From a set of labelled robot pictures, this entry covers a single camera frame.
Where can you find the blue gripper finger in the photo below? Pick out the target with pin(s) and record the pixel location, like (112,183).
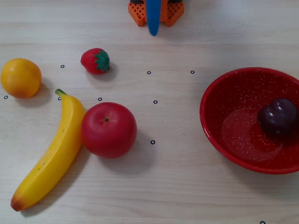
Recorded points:
(153,18)

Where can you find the dark purple plum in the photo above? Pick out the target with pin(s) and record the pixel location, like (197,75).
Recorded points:
(278,116)

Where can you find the orange robot base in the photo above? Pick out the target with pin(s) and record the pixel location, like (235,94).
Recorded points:
(174,14)

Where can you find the red speckled bowl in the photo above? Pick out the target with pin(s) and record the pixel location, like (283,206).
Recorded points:
(233,140)

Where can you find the red strawberry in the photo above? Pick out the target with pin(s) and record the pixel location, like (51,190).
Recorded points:
(90,60)

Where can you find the red apple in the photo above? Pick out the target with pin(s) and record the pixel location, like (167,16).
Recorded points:
(108,137)

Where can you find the orange fruit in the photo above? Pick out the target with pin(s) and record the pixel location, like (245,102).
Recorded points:
(21,78)

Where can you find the yellow banana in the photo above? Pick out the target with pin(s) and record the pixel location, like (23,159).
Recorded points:
(58,144)

